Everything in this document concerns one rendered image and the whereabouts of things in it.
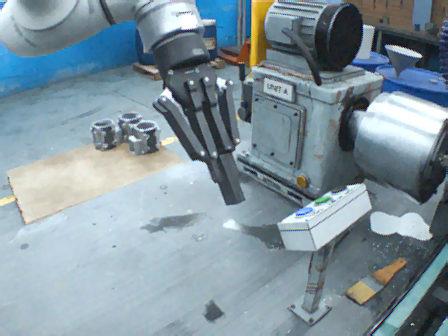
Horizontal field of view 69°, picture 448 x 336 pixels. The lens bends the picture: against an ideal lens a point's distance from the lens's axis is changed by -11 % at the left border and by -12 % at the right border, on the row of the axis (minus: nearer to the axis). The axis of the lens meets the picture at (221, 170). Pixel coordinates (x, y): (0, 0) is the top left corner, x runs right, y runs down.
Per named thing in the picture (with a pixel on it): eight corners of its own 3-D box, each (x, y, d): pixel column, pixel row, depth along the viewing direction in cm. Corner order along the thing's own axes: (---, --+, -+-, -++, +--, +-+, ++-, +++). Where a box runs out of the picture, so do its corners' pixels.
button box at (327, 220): (343, 211, 69) (335, 185, 69) (373, 208, 64) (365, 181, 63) (285, 251, 60) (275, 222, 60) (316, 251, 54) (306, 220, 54)
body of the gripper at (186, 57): (162, 36, 45) (186, 103, 45) (214, 29, 49) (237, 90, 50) (140, 60, 51) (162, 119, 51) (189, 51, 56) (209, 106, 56)
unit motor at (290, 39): (278, 110, 133) (284, -7, 112) (355, 141, 111) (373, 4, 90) (224, 128, 119) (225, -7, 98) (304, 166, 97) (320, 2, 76)
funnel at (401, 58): (389, 79, 231) (394, 43, 219) (420, 89, 216) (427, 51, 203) (373, 85, 217) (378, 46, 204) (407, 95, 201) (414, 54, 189)
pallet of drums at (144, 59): (196, 59, 619) (195, 16, 582) (224, 68, 563) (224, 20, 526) (132, 70, 557) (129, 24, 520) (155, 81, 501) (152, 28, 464)
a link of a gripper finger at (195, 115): (195, 77, 49) (186, 79, 48) (222, 156, 49) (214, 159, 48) (181, 87, 52) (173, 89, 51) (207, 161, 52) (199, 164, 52)
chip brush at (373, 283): (395, 256, 86) (396, 253, 86) (410, 266, 82) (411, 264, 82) (343, 293, 76) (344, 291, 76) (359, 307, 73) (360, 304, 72)
